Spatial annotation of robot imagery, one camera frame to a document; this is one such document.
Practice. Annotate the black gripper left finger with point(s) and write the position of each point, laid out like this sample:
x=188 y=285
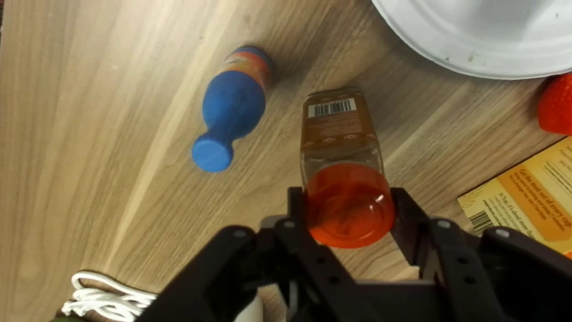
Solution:
x=261 y=275

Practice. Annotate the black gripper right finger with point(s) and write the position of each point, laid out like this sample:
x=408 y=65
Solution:
x=483 y=280

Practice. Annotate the spice jar orange lid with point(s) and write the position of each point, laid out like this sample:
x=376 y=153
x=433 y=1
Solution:
x=342 y=149

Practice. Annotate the white round plate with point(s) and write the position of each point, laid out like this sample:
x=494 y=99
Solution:
x=476 y=37

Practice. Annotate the yellow cardboard box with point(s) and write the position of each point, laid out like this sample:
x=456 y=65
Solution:
x=536 y=190

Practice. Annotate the small blue bottle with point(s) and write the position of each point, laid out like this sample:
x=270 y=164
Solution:
x=233 y=101

